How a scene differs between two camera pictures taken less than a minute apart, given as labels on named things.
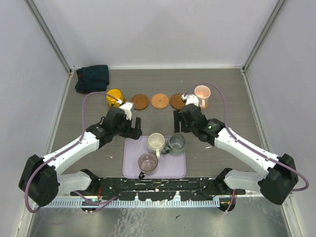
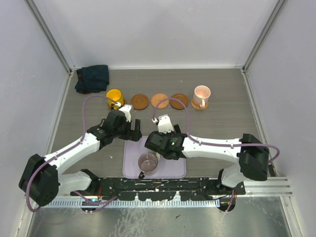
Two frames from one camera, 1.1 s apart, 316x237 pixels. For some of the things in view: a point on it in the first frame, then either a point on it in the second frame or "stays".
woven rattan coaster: [159, 100] stays
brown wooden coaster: [176, 101] stays
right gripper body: [187, 128] to [169, 135]
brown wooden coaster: [109, 105] stays
